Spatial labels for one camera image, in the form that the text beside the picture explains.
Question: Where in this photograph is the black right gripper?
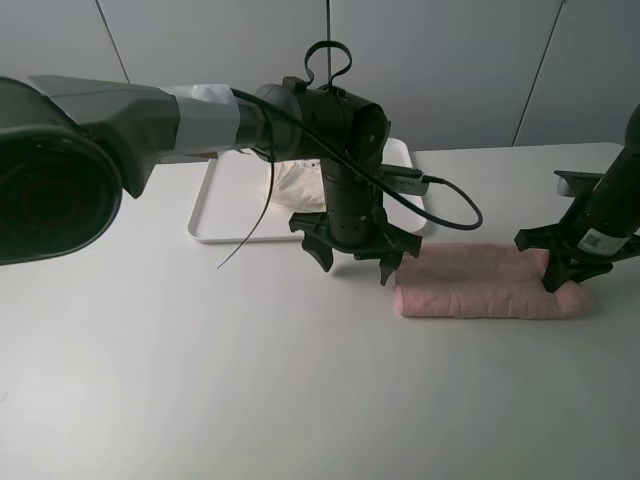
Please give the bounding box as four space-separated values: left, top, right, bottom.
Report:
514 219 639 292

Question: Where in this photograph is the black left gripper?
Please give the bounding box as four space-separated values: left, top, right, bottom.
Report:
289 199 421 286

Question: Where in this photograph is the pink towel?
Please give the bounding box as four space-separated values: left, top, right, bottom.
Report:
393 243 592 320

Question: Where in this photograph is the cream white towel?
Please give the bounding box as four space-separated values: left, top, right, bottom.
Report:
258 159 326 213

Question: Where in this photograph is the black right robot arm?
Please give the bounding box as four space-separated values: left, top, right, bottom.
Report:
515 110 639 292

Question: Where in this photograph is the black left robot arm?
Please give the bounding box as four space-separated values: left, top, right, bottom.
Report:
1 75 421 278

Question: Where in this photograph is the white rectangular plastic tray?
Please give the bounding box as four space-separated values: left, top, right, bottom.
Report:
188 138 427 244

